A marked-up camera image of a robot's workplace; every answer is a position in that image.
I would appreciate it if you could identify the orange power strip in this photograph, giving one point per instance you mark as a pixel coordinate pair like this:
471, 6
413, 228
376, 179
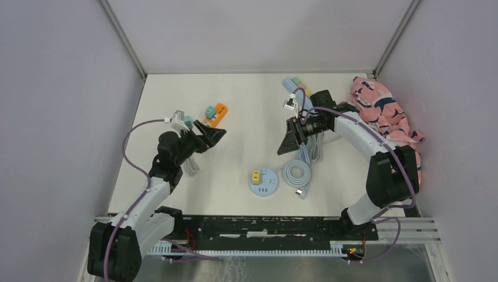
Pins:
221, 110

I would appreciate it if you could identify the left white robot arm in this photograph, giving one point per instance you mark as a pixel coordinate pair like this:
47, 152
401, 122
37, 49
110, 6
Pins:
116, 248

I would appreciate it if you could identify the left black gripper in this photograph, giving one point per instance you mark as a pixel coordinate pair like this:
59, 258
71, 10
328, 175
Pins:
211, 136

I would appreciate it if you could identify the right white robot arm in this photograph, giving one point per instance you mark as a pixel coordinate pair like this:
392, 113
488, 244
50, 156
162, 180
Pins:
392, 179

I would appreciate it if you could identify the round blue power socket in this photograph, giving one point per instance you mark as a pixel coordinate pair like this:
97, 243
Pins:
268, 185

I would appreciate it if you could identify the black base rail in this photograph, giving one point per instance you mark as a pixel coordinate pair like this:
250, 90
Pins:
267, 233

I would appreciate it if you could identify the long blue power strip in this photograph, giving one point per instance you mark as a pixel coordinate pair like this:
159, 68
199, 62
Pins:
294, 85

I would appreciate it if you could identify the yellow USB charger plug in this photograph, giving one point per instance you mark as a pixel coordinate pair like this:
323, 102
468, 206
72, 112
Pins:
256, 177

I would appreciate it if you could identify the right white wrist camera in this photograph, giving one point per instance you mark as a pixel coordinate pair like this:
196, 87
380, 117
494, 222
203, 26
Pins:
291, 104

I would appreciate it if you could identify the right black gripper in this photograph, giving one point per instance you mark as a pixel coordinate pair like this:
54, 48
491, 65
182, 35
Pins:
292, 140

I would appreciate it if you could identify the teal plug on orange strip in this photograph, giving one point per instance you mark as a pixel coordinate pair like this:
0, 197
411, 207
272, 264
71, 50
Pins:
210, 112

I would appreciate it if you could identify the teal USB charger plug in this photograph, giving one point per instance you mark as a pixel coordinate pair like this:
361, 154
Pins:
188, 121

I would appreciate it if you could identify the pink patterned cloth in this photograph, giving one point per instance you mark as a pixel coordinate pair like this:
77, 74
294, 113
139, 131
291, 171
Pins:
374, 105

